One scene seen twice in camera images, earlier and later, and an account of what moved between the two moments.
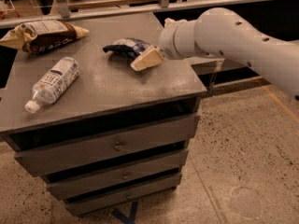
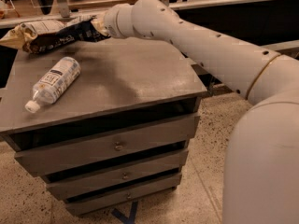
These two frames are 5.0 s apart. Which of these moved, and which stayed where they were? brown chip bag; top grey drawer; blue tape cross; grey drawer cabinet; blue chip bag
Moved: blue chip bag
Stayed: top grey drawer; grey drawer cabinet; brown chip bag; blue tape cross
